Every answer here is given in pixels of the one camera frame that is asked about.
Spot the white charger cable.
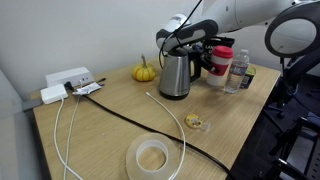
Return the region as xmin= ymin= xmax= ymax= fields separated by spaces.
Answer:
xmin=53 ymin=96 xmax=85 ymax=180

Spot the small yellow tape dispenser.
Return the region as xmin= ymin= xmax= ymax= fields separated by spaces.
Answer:
xmin=185 ymin=113 xmax=212 ymax=134

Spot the grey flat board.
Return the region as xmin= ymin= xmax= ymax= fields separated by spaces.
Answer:
xmin=0 ymin=68 xmax=25 ymax=120

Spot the black metal stand frame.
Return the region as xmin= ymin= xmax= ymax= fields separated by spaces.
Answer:
xmin=256 ymin=114 xmax=320 ymax=180

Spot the clear plastic water bottle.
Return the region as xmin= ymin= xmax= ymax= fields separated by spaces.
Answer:
xmin=223 ymin=49 xmax=250 ymax=94

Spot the black plastic bin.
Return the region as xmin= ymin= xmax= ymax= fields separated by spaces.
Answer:
xmin=202 ymin=35 xmax=236 ymax=65

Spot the white divider panel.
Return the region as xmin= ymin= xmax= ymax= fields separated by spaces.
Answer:
xmin=0 ymin=0 xmax=205 ymax=101

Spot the small white packet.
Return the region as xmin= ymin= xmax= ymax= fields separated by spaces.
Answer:
xmin=72 ymin=81 xmax=103 ymax=97

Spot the clear tape roll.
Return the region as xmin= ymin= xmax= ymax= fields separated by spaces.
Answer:
xmin=125 ymin=132 xmax=181 ymax=180

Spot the stainless steel electric kettle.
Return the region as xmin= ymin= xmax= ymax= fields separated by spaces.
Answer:
xmin=158 ymin=47 xmax=203 ymax=101

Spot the white power strip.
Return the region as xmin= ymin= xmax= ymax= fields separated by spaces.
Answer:
xmin=45 ymin=66 xmax=95 ymax=88

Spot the thin white USB cable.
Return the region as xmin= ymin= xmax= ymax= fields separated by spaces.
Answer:
xmin=63 ymin=79 xmax=84 ymax=180

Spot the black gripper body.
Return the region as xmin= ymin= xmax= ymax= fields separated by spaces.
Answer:
xmin=190 ymin=42 xmax=214 ymax=66

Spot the white power adapter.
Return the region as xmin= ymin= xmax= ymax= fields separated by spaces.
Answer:
xmin=40 ymin=83 xmax=69 ymax=105

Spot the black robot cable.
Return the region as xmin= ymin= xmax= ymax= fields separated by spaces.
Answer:
xmin=158 ymin=0 xmax=204 ymax=70

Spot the small yellow pumpkin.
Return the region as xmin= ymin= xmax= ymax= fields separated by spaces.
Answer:
xmin=132 ymin=54 xmax=158 ymax=83

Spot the thick black power cable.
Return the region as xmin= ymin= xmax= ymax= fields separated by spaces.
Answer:
xmin=64 ymin=81 xmax=235 ymax=180

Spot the Spam can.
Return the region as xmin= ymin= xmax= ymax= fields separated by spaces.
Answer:
xmin=239 ymin=66 xmax=257 ymax=90

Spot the pink and white coffee cup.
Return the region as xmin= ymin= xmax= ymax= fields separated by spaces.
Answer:
xmin=206 ymin=45 xmax=234 ymax=88

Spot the white cable with loose plug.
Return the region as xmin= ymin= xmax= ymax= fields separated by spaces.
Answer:
xmin=145 ymin=92 xmax=187 ymax=180

